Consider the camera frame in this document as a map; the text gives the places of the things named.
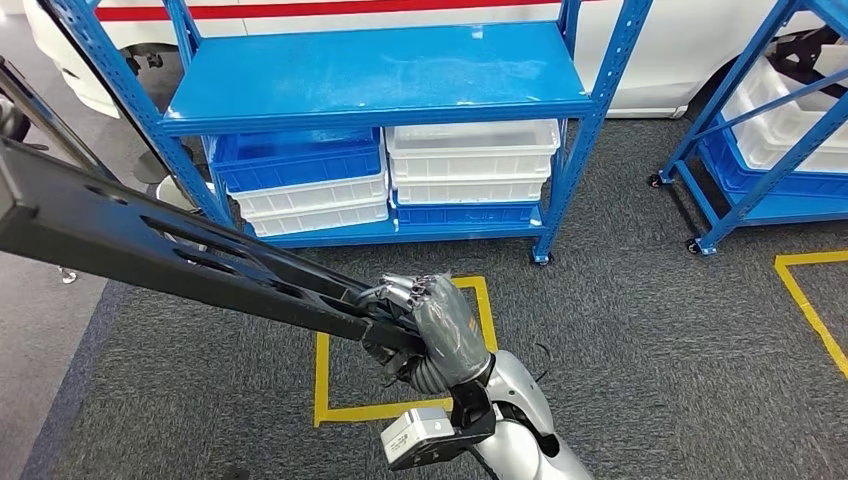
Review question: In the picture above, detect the blue metal shelf rack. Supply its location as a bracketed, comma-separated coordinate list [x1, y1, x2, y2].
[39, 0, 654, 266]
[649, 0, 848, 256]

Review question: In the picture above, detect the white car red stripe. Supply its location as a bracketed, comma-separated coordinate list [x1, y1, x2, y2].
[23, 0, 848, 121]

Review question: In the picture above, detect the white plastic bin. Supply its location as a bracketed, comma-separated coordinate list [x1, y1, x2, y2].
[246, 200, 391, 238]
[390, 175, 551, 205]
[385, 119, 562, 180]
[228, 173, 390, 217]
[720, 56, 848, 174]

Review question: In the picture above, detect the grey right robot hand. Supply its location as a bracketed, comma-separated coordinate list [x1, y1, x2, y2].
[360, 272, 495, 392]

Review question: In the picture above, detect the stanchion with dark base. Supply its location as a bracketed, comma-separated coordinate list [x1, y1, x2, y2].
[39, 0, 193, 187]

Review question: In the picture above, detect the blue plastic bin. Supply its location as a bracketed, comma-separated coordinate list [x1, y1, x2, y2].
[208, 127, 386, 193]
[390, 192, 545, 227]
[698, 115, 848, 200]

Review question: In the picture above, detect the black camera bracket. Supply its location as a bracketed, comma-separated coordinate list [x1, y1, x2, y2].
[387, 380, 498, 473]

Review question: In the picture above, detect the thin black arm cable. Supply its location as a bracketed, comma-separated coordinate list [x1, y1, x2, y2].
[533, 342, 554, 384]

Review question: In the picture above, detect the black plastic plate frame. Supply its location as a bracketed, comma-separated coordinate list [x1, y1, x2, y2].
[0, 135, 425, 352]

